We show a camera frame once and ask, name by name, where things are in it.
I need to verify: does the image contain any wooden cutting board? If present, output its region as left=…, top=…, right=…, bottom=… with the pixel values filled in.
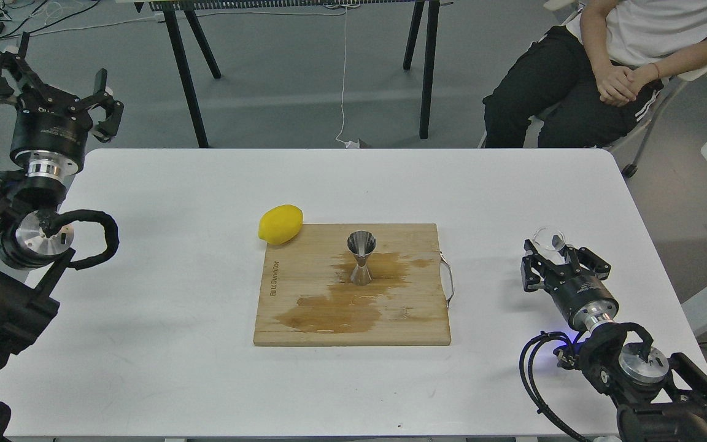
left=253, top=223, right=452, bottom=347

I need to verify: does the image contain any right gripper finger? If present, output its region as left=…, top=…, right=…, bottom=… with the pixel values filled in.
left=521, top=239, right=554, bottom=293
left=561, top=244, right=611, bottom=281

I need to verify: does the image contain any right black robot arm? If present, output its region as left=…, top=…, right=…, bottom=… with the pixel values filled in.
left=519, top=237, right=707, bottom=441

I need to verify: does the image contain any black trestle table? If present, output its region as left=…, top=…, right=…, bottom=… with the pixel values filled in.
left=134, top=0, right=454, bottom=149

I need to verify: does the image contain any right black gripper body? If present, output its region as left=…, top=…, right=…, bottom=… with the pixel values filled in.
left=539, top=264, right=619, bottom=332

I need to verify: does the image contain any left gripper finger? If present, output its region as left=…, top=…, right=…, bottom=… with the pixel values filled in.
left=77, top=68, right=124, bottom=143
left=0, top=33, right=71, bottom=112

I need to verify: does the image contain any steel jigger measuring cup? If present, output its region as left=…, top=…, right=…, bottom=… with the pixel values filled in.
left=346, top=230, right=377, bottom=285

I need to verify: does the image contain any clear glass cup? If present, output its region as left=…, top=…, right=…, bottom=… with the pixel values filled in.
left=532, top=225, right=566, bottom=252

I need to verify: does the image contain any yellow lemon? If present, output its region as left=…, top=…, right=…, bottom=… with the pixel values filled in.
left=257, top=204, right=303, bottom=244

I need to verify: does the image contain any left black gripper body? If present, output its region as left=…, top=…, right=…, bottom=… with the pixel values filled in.
left=9, top=105, right=93, bottom=180

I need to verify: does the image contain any white hanging cable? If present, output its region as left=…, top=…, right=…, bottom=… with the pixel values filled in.
left=335, top=6, right=361, bottom=149

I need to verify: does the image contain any white chair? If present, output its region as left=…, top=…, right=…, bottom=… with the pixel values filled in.
left=543, top=1, right=707, bottom=179

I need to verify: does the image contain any seated person white shirt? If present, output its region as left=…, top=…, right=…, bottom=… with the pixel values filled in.
left=483, top=1, right=707, bottom=149

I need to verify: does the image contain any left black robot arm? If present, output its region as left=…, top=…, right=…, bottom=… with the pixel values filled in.
left=0, top=33, right=124, bottom=441

